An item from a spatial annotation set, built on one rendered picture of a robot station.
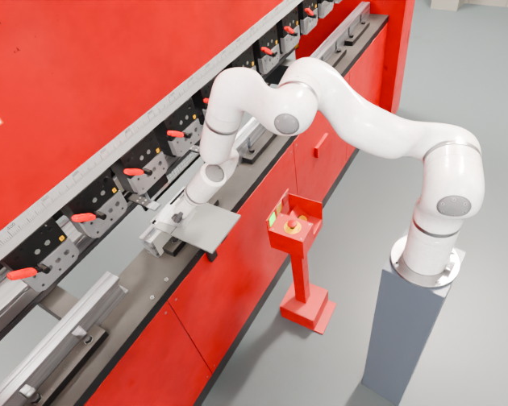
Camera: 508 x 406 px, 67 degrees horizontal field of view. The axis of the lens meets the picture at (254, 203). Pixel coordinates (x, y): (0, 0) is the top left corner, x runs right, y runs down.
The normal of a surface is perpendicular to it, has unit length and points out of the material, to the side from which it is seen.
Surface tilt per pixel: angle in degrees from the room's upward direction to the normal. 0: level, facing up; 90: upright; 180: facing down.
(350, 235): 0
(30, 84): 90
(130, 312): 0
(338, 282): 0
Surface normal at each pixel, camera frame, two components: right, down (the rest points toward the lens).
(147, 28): 0.84, 0.29
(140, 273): -0.15, -0.68
